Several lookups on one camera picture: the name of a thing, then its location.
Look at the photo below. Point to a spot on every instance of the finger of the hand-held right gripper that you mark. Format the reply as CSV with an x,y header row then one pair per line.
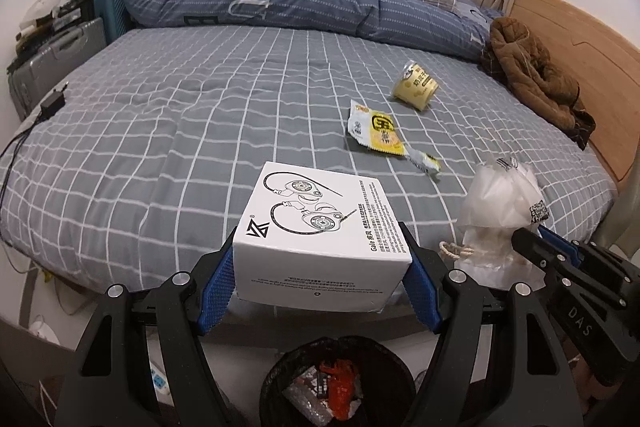
x,y
562,244
535,247

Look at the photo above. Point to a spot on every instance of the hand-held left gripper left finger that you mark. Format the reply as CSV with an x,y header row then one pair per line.
x,y
215,297

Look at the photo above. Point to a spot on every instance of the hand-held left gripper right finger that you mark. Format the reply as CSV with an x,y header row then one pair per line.
x,y
425,297

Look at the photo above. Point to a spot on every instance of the white plastic bag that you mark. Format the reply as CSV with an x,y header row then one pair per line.
x,y
495,217

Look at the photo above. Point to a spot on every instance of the black trash bin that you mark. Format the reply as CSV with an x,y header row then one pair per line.
x,y
390,372

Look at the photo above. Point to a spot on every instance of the white cardboard box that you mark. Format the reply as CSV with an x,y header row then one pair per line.
x,y
320,247

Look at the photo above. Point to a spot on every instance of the red wrapper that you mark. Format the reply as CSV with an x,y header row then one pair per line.
x,y
340,389

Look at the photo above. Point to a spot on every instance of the black packet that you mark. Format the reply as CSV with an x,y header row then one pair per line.
x,y
316,384

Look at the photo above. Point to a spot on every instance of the white power strip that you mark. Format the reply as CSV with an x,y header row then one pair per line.
x,y
160,382

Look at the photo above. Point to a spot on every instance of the grey checked bed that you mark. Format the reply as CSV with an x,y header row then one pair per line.
x,y
200,147

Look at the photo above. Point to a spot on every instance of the yellow snack wrapper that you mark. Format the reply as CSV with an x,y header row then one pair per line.
x,y
375,129

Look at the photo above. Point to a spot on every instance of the brown jacket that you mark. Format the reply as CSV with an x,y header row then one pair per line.
x,y
530,67

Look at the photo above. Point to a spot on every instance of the wooden headboard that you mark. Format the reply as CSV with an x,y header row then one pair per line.
x,y
590,47

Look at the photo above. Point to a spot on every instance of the yellow paper cup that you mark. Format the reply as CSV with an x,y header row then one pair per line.
x,y
415,87

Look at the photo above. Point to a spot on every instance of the black charger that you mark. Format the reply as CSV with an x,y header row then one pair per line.
x,y
54,102

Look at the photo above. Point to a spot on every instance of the grey suitcase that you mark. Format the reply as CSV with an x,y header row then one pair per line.
x,y
55,62

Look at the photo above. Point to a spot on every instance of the teal suitcase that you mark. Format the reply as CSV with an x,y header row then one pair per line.
x,y
112,14

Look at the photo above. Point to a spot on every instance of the blue striped duvet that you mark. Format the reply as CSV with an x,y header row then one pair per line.
x,y
300,2

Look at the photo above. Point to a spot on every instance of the clutter pile on suitcases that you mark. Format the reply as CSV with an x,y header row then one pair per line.
x,y
70,4

